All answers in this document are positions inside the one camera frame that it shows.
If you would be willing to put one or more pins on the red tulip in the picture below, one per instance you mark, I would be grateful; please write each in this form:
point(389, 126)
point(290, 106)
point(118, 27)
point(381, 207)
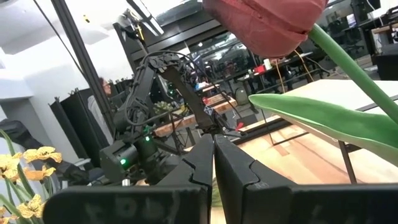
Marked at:
point(264, 25)

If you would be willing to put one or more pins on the person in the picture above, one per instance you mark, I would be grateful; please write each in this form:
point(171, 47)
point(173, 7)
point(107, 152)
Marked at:
point(99, 115)

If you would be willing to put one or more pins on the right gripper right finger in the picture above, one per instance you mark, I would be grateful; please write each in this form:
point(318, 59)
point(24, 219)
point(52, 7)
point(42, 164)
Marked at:
point(311, 205)

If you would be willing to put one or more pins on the wooden shelf with black legs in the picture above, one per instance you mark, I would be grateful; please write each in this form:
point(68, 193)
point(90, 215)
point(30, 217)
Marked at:
point(335, 90)

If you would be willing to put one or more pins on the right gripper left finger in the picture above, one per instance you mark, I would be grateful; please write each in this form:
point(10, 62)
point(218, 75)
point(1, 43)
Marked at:
point(124, 205)

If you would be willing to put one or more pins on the black folding partition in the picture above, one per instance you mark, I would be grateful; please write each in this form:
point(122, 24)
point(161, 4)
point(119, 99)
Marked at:
point(74, 124)

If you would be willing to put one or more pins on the background wooden workbench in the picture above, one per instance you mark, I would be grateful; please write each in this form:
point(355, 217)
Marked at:
point(186, 119)

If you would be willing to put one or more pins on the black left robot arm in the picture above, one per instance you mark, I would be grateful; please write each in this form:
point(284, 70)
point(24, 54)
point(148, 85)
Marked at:
point(136, 102)

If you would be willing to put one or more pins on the yellow flower bunch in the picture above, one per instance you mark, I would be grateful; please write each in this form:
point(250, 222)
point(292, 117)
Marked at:
point(40, 154)

